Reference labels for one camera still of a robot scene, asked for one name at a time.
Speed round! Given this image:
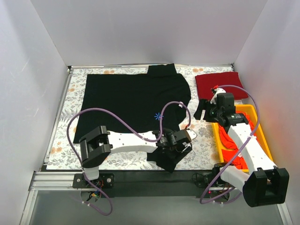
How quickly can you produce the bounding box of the black t-shirt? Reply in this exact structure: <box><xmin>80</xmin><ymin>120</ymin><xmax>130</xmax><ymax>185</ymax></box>
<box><xmin>73</xmin><ymin>63</ymin><xmax>192</xmax><ymax>173</ymax></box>

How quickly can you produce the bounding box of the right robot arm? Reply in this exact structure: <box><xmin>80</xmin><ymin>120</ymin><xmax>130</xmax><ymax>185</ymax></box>
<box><xmin>194</xmin><ymin>97</ymin><xmax>289</xmax><ymax>207</ymax></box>

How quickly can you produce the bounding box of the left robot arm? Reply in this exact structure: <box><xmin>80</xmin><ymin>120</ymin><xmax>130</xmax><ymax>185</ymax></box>
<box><xmin>80</xmin><ymin>126</ymin><xmax>197</xmax><ymax>188</ymax></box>

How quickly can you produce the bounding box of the folded red t-shirt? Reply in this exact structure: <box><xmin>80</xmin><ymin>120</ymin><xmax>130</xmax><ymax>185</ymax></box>
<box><xmin>195</xmin><ymin>72</ymin><xmax>243</xmax><ymax>100</ymax></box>

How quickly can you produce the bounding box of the yellow plastic bin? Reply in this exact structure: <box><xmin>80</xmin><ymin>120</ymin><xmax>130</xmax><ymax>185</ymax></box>
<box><xmin>212</xmin><ymin>105</ymin><xmax>272</xmax><ymax>173</ymax></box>

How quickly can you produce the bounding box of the orange t-shirt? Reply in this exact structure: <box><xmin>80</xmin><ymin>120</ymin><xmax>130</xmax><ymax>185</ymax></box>
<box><xmin>218</xmin><ymin>111</ymin><xmax>257</xmax><ymax>170</ymax></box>

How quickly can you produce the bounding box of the floral table mat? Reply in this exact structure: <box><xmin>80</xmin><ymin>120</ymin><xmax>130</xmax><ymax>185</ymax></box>
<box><xmin>44</xmin><ymin>65</ymin><xmax>233</xmax><ymax>171</ymax></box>

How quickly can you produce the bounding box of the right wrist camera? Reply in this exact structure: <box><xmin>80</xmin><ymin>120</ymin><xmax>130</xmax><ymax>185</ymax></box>
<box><xmin>210</xmin><ymin>86</ymin><xmax>234</xmax><ymax>111</ymax></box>

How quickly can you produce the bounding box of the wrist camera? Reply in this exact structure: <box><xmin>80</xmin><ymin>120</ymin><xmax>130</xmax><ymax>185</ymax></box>
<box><xmin>210</xmin><ymin>86</ymin><xmax>234</xmax><ymax>111</ymax></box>
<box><xmin>186</xmin><ymin>129</ymin><xmax>197</xmax><ymax>141</ymax></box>

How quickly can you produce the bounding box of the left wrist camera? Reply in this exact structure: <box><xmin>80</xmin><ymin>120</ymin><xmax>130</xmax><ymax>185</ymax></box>
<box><xmin>186</xmin><ymin>129</ymin><xmax>197</xmax><ymax>141</ymax></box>

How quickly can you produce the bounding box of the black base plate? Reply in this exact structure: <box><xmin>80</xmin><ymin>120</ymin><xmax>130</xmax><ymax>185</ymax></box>
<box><xmin>73</xmin><ymin>170</ymin><xmax>240</xmax><ymax>199</ymax></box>

